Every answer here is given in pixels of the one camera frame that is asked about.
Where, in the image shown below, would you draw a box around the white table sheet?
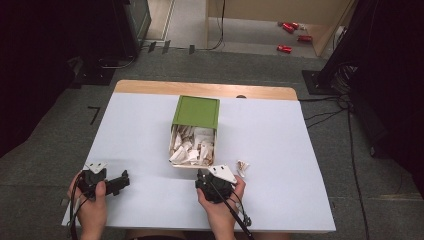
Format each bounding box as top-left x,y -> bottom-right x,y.
61,92 -> 337,233

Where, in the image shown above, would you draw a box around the person's left hand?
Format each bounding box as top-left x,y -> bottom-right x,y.
67,171 -> 108,240

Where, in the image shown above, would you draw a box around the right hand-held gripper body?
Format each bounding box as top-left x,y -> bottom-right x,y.
195,164 -> 238,205

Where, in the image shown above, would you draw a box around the person's right hand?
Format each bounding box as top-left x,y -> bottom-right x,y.
196,175 -> 247,240

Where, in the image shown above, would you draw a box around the black hanging cable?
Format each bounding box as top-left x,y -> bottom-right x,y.
194,0 -> 227,52

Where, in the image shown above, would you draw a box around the wooden table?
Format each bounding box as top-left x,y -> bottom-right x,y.
113,79 -> 299,102

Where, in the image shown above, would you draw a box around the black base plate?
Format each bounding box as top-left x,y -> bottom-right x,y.
70,55 -> 117,90

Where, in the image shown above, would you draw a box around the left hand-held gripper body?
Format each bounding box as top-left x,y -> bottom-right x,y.
78,162 -> 108,201

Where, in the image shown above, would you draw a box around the light wooden cabinet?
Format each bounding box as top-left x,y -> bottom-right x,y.
205,0 -> 356,58

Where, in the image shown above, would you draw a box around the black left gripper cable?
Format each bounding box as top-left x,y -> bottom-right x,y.
67,173 -> 85,240

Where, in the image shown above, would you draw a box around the white drawer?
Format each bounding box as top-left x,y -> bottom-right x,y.
168,123 -> 219,169

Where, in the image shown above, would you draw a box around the pile of paper scraps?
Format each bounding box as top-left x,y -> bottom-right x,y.
169,125 -> 216,167

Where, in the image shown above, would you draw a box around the black cabinet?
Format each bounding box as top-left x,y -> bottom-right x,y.
111,0 -> 153,62

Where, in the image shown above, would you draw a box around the black floor cables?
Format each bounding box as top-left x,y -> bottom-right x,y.
298,63 -> 372,240

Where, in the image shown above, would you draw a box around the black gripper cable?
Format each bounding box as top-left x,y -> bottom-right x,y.
67,173 -> 85,240
207,178 -> 256,240

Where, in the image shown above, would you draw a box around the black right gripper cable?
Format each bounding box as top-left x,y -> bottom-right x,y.
207,178 -> 256,240

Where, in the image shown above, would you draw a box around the black metal stand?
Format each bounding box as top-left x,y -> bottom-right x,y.
301,0 -> 361,97

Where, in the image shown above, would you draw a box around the small white packet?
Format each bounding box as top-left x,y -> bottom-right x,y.
235,159 -> 251,179

